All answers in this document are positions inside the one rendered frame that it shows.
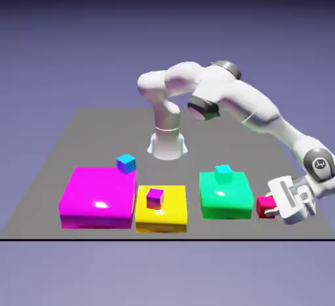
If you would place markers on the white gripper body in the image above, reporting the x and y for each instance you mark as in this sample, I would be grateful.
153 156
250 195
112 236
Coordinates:
284 201

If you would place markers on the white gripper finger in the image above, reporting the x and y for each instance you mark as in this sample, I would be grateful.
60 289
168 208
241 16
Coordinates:
269 195
270 211

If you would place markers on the small red cube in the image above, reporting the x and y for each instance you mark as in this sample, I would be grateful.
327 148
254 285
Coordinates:
264 203

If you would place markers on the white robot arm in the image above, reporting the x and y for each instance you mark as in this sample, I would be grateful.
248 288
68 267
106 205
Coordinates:
230 93

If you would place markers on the small cyan cube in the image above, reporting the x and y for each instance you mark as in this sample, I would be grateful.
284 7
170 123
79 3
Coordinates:
223 173

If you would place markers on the small purple cube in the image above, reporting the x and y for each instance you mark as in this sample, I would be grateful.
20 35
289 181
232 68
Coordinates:
155 198

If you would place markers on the small blue cube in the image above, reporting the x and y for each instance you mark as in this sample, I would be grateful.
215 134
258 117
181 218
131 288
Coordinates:
126 163

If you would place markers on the large green box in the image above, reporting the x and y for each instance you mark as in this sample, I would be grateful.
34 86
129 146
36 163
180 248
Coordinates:
227 198

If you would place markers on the large yellow box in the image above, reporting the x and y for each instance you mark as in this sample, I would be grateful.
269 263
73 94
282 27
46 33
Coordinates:
172 206

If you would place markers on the large magenta box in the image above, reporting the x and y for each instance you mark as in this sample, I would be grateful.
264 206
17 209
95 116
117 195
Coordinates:
96 196

